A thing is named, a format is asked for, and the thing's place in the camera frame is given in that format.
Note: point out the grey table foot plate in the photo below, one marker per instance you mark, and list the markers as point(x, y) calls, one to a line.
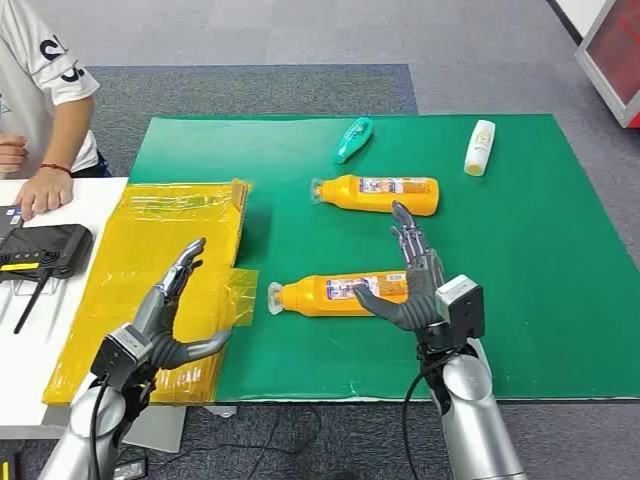
point(160, 430)

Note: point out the yellow plastic sheet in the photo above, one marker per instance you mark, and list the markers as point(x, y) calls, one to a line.
point(150, 238)

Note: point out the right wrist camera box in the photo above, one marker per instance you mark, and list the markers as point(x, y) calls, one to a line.
point(463, 308)

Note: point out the person's left hand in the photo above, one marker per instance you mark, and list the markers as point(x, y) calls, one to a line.
point(45, 193)

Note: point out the person's hand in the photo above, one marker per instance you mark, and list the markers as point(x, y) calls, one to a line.
point(45, 193)
point(10, 152)

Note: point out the teal plastic bottle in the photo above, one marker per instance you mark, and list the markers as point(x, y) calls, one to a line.
point(352, 140)

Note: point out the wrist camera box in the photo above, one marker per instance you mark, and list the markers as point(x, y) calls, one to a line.
point(120, 354)
point(463, 308)

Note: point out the dark tablet device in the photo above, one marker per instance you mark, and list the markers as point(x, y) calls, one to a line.
point(9, 222)

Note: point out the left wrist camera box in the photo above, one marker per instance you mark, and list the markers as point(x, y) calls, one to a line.
point(120, 354)

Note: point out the person's left forearm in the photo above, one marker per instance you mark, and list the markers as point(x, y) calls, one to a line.
point(67, 136)

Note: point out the black controller with antenna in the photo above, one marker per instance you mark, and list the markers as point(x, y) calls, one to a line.
point(45, 250)

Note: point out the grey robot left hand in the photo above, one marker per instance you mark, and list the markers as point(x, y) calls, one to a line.
point(158, 312)

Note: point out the black power adapter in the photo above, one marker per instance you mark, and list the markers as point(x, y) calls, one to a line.
point(130, 468)

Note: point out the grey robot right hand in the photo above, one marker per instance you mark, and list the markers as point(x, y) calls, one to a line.
point(420, 295)

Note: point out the person's right hand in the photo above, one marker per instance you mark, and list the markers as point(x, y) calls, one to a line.
point(10, 152)

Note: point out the person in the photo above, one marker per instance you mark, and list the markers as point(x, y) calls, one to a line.
point(30, 73)

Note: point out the green table mat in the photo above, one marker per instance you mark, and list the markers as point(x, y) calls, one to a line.
point(525, 265)

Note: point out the cream white bottle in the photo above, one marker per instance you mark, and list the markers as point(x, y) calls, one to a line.
point(480, 147)

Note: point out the white framed red cabinet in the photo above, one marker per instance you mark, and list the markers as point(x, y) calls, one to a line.
point(615, 60)

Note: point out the orange detergent bottle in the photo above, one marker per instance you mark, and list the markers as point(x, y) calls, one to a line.
point(310, 295)
point(380, 199)

